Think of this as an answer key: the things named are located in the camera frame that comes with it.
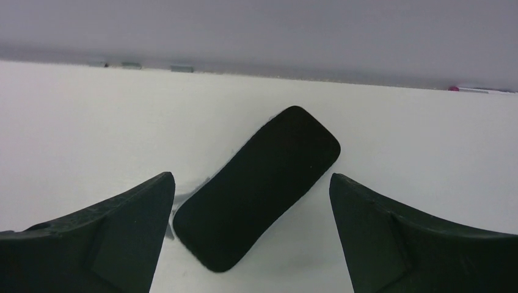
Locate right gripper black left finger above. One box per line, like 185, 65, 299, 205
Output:
1, 172, 175, 292

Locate black and lilac folding umbrella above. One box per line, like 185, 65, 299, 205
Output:
172, 106, 341, 273

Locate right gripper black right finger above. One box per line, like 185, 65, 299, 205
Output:
329, 173, 517, 292

